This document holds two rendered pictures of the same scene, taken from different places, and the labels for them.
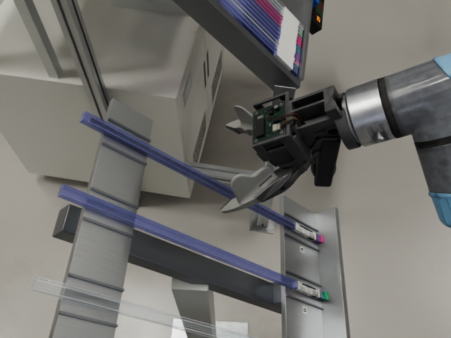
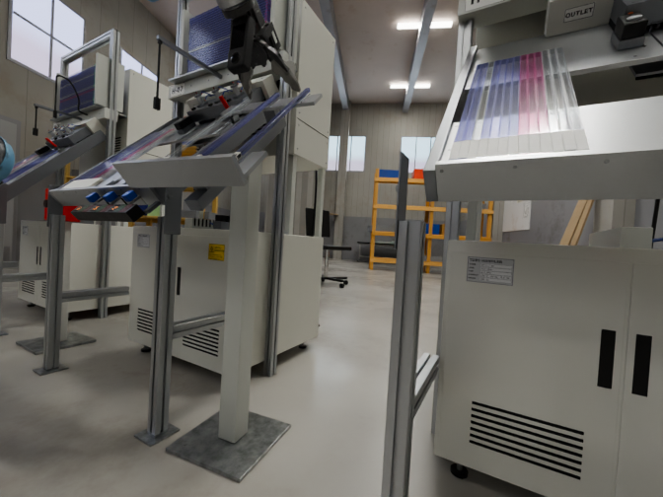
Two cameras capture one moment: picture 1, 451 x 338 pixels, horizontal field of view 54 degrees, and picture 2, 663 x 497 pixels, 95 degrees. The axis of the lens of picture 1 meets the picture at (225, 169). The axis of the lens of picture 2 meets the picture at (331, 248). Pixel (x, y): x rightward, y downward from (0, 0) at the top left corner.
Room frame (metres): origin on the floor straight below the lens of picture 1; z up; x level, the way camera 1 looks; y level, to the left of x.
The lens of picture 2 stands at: (0.78, -0.70, 0.59)
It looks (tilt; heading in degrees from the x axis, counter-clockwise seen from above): 1 degrees down; 109
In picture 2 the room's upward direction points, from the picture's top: 3 degrees clockwise
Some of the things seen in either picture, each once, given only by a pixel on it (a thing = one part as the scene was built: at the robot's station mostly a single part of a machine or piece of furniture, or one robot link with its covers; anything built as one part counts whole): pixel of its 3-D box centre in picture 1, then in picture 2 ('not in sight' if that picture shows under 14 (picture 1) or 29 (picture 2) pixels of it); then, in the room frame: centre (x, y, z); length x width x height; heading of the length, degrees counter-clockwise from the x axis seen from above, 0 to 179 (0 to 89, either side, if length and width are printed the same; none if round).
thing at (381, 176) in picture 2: not in sight; (426, 221); (0.56, 7.06, 1.25); 2.85 x 0.73 x 2.50; 11
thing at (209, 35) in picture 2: not in sight; (234, 39); (-0.18, 0.51, 1.52); 0.51 x 0.13 x 0.27; 170
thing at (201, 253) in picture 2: not in sight; (231, 290); (-0.22, 0.65, 0.31); 0.70 x 0.65 x 0.62; 170
